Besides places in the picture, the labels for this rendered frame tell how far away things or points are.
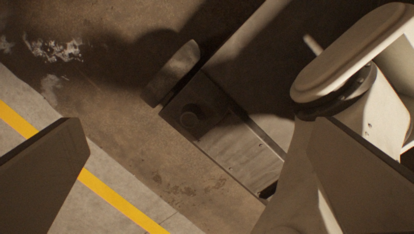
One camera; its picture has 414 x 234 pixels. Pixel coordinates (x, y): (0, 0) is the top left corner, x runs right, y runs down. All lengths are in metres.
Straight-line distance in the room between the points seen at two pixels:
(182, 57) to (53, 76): 0.51
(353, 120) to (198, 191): 0.66
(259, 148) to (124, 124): 0.47
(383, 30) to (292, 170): 0.23
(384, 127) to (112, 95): 0.70
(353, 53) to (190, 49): 0.31
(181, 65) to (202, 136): 0.16
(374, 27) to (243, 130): 0.30
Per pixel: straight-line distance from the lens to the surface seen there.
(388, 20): 0.39
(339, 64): 0.36
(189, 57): 0.48
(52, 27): 0.82
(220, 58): 0.47
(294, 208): 0.24
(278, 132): 0.54
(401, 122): 0.41
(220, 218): 0.97
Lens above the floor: 0.64
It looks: 67 degrees down
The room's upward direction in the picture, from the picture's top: 169 degrees counter-clockwise
